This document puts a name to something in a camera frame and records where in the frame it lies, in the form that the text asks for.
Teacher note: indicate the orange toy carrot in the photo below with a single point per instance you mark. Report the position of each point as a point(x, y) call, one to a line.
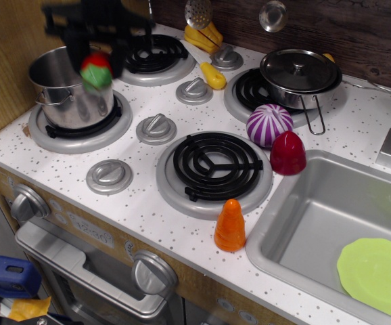
point(230, 234)

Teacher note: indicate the hanging steel skimmer spoon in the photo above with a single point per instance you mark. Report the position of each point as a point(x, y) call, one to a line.
point(198, 13)

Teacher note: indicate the grey toy sink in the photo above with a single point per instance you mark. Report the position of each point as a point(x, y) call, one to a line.
point(311, 217)

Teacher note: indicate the dark red toy fruit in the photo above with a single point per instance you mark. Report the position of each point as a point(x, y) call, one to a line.
point(288, 155)

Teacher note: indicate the red toy pepper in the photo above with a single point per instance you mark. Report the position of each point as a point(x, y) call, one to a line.
point(96, 71)

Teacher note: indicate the yellow cloth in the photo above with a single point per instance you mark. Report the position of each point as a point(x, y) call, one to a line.
point(25, 309)

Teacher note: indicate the steel pan with lid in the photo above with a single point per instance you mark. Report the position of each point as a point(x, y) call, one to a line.
point(301, 79)

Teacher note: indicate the yellow handled toy knife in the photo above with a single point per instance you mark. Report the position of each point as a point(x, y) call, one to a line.
point(214, 78)

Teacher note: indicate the yellow toy bell pepper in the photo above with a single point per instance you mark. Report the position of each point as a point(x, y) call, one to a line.
point(208, 39)

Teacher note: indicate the blue plastic clamp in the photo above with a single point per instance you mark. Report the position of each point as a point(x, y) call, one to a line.
point(19, 278)

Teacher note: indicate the front centre black burner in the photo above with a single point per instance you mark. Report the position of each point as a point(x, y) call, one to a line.
point(198, 173)

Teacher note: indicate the green plastic plate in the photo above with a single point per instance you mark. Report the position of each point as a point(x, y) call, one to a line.
point(364, 269)

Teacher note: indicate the hanging steel ladle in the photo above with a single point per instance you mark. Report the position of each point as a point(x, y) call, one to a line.
point(273, 16)

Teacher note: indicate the rear left black burner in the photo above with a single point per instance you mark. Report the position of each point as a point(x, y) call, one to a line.
point(156, 60)

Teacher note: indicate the right oven knob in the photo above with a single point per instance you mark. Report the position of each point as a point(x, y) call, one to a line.
point(152, 275)

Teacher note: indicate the purple striped toy onion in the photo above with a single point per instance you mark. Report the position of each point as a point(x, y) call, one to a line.
point(266, 123)

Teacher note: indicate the upper silver stove knob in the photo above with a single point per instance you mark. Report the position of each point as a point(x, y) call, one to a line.
point(194, 92)

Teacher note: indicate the silver oven door handle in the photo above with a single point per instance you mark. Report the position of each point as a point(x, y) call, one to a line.
point(96, 289)

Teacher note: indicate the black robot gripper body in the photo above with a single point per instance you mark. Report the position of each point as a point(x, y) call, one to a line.
point(94, 21)

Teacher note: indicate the middle silver stove knob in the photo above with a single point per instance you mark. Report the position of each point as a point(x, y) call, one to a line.
point(156, 130)

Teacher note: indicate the rear silver stove knob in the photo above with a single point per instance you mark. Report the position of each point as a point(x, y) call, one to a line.
point(227, 59)

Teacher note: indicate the front left burner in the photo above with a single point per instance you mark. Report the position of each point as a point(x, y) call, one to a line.
point(79, 141)

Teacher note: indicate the front silver stove knob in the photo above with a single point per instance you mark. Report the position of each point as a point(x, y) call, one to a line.
point(109, 177)

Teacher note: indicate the oven knob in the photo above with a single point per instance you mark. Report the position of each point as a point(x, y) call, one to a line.
point(152, 275)
point(28, 204)

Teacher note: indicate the left oven knob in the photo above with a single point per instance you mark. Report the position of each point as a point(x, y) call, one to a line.
point(28, 204)

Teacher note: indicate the tall steel pot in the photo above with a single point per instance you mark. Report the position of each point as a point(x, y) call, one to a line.
point(65, 101)

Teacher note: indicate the silver stove knob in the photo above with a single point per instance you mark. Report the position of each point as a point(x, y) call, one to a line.
point(194, 92)
point(227, 59)
point(156, 130)
point(109, 177)

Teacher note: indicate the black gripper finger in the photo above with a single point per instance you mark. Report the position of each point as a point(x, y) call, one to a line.
point(77, 47)
point(120, 47)

